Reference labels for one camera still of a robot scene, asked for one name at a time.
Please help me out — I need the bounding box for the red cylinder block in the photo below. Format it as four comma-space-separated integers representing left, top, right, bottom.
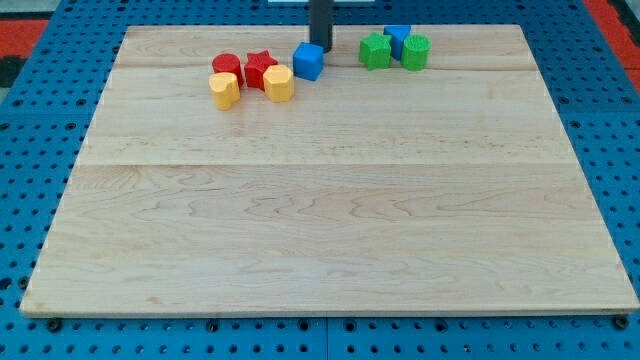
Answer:
211, 53, 244, 88

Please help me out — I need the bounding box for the yellow heart block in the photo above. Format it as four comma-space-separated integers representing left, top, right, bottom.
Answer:
209, 72, 240, 111

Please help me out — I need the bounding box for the green cylinder block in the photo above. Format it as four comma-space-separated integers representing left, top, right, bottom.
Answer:
401, 34, 431, 71

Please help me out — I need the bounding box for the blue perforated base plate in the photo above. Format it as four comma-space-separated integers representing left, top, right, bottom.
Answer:
1, 0, 639, 359

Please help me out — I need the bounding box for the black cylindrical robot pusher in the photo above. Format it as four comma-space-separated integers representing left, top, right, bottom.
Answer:
309, 0, 334, 53

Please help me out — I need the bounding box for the red star block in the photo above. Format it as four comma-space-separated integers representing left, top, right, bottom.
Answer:
244, 50, 279, 90

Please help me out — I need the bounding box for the blue triangle block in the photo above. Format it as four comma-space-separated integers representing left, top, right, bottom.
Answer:
383, 25, 412, 61

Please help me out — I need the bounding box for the yellow hexagon block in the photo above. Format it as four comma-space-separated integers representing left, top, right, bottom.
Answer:
263, 65, 295, 103

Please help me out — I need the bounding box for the blue cube block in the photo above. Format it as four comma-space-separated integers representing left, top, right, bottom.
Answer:
293, 42, 324, 81

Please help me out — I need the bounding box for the green star block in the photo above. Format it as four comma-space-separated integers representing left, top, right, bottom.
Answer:
358, 32, 391, 71

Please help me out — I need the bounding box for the wooden board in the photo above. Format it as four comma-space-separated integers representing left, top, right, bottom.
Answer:
20, 25, 639, 318

